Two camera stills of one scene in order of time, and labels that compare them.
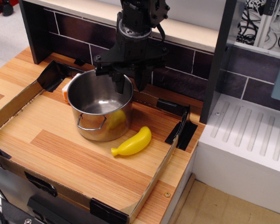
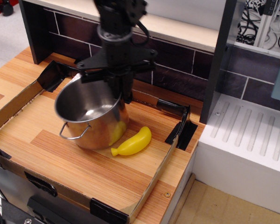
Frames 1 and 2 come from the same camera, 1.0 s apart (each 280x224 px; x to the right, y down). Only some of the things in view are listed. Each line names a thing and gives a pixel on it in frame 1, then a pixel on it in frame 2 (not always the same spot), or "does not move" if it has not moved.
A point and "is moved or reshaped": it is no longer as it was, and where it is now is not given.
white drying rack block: [244, 149] does not move
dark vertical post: [219, 61] does not move
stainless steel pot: [101, 112] is moved or reshaped
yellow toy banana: [134, 144] does not move
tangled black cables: [247, 33] does not move
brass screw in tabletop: [167, 194] does not move
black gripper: [136, 50] -> [116, 61]
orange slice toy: [65, 89] -> [77, 76]
